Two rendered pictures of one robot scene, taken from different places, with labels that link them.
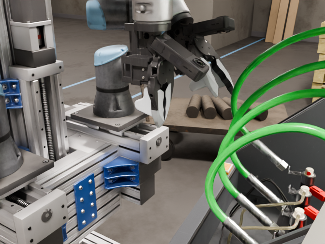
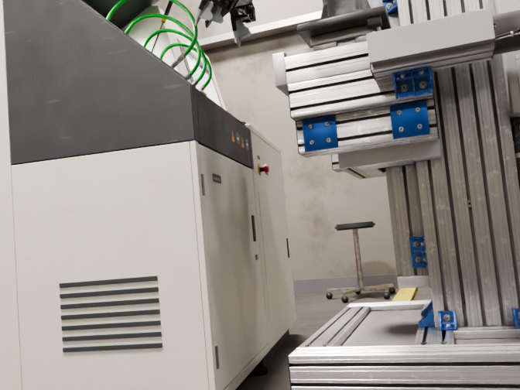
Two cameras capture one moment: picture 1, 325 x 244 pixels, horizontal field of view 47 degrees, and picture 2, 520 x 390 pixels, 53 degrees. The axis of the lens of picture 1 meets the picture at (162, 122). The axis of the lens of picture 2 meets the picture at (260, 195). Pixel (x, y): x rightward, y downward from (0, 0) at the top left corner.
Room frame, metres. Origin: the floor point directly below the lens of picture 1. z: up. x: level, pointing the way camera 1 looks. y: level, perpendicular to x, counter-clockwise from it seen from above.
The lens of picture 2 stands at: (2.52, -0.41, 0.50)
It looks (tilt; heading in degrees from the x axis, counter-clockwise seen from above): 5 degrees up; 166
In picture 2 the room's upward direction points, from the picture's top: 5 degrees counter-clockwise
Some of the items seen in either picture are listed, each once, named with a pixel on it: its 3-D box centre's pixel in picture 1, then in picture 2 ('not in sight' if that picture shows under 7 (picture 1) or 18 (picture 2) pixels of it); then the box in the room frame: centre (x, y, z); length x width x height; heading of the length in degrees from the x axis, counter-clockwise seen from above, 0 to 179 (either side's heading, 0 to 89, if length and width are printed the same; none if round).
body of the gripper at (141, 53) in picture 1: (149, 53); (241, 5); (0.72, 0.03, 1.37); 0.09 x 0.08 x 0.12; 64
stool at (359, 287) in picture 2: not in sight; (355, 260); (-1.20, 1.21, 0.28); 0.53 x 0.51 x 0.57; 145
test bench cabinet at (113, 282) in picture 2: not in sight; (159, 281); (0.68, -0.34, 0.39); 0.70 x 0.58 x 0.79; 154
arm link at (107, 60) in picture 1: (113, 65); not in sight; (1.28, 0.17, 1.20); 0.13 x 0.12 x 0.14; 96
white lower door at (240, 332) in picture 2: not in sight; (237, 259); (0.81, -0.08, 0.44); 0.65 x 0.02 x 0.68; 154
